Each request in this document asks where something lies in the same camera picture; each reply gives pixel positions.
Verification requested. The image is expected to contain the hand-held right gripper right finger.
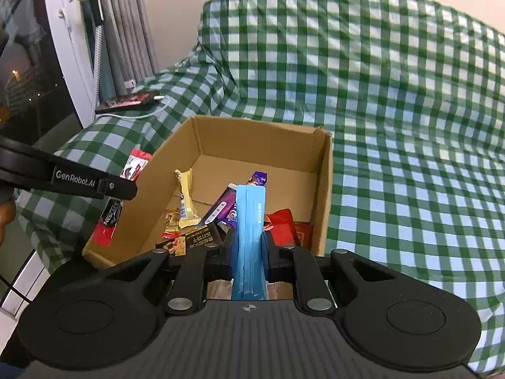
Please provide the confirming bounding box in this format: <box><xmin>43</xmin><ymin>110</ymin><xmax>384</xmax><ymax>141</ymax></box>
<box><xmin>262</xmin><ymin>231</ymin><xmax>399</xmax><ymax>316</ymax></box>

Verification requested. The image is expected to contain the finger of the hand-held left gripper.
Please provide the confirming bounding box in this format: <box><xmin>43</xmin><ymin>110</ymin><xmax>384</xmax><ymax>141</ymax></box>
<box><xmin>0</xmin><ymin>135</ymin><xmax>139</xmax><ymax>201</ymax></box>

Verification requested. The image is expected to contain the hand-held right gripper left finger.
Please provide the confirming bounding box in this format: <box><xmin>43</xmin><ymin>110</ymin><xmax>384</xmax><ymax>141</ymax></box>
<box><xmin>104</xmin><ymin>227</ymin><xmax>237</xmax><ymax>316</ymax></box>

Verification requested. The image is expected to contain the light blue stick packet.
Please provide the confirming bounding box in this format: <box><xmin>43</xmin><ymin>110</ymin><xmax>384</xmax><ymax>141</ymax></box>
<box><xmin>227</xmin><ymin>183</ymin><xmax>269</xmax><ymax>301</ymax></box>

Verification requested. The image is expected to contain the dark brown chocolate packet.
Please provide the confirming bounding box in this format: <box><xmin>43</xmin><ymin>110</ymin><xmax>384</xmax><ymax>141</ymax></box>
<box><xmin>155</xmin><ymin>221</ymin><xmax>227</xmax><ymax>257</ymax></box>

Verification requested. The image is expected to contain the red foil pouch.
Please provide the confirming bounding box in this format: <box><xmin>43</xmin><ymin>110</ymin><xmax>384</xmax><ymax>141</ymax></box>
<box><xmin>264</xmin><ymin>208</ymin><xmax>314</xmax><ymax>249</ymax></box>

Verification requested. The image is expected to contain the purple packet with white window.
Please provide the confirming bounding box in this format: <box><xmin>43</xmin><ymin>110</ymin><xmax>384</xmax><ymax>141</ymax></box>
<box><xmin>197</xmin><ymin>183</ymin><xmax>237</xmax><ymax>230</ymax></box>

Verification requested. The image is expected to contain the red and white snack packet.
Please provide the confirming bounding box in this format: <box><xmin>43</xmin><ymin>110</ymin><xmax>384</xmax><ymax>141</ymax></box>
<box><xmin>92</xmin><ymin>149</ymin><xmax>154</xmax><ymax>248</ymax></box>

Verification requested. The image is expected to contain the small red orange snack bar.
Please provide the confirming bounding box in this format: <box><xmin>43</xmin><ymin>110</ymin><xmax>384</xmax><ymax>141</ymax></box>
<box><xmin>163</xmin><ymin>210</ymin><xmax>182</xmax><ymax>239</ymax></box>

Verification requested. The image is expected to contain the yellow snack bar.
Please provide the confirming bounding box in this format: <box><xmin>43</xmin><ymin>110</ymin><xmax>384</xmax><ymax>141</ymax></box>
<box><xmin>174</xmin><ymin>168</ymin><xmax>203</xmax><ymax>230</ymax></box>

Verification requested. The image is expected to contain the brown cardboard box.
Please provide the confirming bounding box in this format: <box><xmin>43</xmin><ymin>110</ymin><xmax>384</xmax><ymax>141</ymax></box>
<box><xmin>82</xmin><ymin>115</ymin><xmax>334</xmax><ymax>269</ymax></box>

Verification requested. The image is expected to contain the grey striped curtain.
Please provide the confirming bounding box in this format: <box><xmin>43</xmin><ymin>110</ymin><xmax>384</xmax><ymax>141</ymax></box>
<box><xmin>79</xmin><ymin>0</ymin><xmax>160</xmax><ymax>101</ymax></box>

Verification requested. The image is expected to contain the black garment steamer pole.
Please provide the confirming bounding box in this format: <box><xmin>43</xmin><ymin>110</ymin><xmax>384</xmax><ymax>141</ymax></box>
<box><xmin>65</xmin><ymin>0</ymin><xmax>107</xmax><ymax>125</ymax></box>

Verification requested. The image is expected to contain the green checked sofa cover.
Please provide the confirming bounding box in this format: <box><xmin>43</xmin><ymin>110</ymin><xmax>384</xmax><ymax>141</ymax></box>
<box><xmin>18</xmin><ymin>0</ymin><xmax>505</xmax><ymax>374</ymax></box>

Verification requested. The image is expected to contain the black phone with cable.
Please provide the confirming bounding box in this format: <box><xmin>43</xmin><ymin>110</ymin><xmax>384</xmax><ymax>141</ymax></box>
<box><xmin>97</xmin><ymin>95</ymin><xmax>171</xmax><ymax>120</ymax></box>

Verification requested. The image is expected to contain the white window frame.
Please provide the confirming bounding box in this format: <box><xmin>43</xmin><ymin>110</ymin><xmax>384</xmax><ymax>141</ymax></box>
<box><xmin>39</xmin><ymin>0</ymin><xmax>103</xmax><ymax>129</ymax></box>

